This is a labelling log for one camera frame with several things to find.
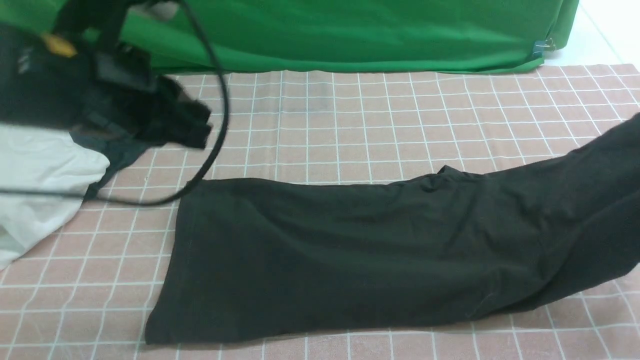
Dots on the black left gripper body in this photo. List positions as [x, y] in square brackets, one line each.
[55, 83]

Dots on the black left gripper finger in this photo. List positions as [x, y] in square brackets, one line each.
[178, 118]

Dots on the dark gray long-sleeve shirt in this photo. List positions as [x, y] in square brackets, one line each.
[255, 258]

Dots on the white garment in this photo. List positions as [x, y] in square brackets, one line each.
[44, 160]

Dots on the green backdrop cloth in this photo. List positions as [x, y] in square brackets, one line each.
[369, 36]

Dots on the pink checkered tablecloth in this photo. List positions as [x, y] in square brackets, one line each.
[85, 292]

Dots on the blue binder clip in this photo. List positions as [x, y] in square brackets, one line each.
[542, 47]

